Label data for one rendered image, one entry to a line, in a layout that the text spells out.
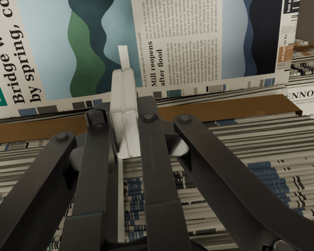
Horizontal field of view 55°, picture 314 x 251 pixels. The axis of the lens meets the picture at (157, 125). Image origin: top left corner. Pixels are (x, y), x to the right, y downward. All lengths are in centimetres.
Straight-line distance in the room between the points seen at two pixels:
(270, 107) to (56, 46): 23
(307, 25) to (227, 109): 105
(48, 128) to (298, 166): 24
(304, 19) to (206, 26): 104
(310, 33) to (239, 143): 112
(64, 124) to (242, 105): 19
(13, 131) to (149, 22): 18
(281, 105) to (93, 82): 20
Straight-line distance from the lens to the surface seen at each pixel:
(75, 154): 16
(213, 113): 32
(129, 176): 25
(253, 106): 34
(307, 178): 26
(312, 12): 135
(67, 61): 33
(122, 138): 17
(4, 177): 28
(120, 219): 21
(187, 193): 23
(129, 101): 17
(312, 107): 72
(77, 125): 33
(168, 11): 31
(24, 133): 33
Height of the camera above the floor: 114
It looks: 59 degrees down
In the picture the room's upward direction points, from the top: 169 degrees clockwise
